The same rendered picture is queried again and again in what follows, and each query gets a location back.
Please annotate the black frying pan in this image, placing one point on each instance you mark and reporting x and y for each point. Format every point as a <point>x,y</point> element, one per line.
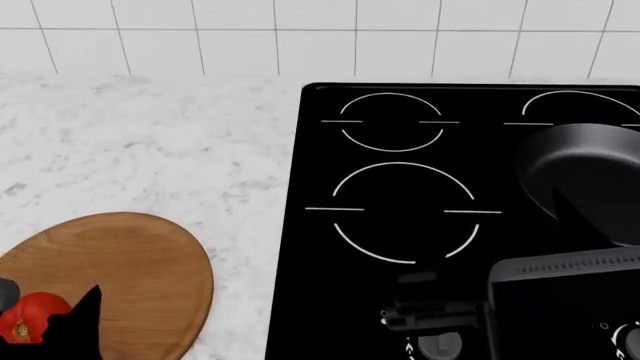
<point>575,165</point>

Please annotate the red tomato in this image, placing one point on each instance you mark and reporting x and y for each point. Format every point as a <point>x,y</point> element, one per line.
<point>30,315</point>

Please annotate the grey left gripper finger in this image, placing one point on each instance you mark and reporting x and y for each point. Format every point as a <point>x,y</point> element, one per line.
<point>7,294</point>

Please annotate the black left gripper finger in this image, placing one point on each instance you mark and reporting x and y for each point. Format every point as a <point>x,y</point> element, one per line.
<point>75,330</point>

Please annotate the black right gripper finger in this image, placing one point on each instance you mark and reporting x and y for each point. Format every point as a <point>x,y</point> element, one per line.
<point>419,285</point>

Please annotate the round wooden plate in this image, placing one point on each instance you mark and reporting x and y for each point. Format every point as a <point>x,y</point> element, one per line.
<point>135,262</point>

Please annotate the black glass cooktop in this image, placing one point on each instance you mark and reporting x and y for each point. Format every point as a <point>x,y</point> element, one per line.
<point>400,195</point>

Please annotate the grey cooktop knob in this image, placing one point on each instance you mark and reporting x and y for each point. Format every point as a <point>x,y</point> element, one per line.
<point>631,339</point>
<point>439,345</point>

